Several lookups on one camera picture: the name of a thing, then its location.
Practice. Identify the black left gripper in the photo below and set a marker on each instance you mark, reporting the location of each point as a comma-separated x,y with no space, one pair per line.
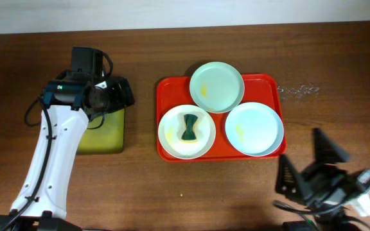
124,93

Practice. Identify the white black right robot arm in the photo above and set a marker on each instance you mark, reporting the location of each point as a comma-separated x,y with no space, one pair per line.
309,222

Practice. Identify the light blue plate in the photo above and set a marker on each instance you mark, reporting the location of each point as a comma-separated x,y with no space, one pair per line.
254,129

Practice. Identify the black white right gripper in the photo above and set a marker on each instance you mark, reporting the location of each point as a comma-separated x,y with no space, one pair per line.
296,187

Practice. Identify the black tub of yellow water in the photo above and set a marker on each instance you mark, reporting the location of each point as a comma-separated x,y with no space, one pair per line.
104,137

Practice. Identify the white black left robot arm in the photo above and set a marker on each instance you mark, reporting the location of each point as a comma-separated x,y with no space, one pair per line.
67,109

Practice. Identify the white plate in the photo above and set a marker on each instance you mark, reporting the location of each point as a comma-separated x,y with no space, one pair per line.
171,127

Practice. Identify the yellow green scrub sponge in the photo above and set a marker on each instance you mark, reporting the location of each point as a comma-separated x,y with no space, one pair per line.
190,120

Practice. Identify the mint green plate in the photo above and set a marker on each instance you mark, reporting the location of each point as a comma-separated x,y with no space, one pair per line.
216,87

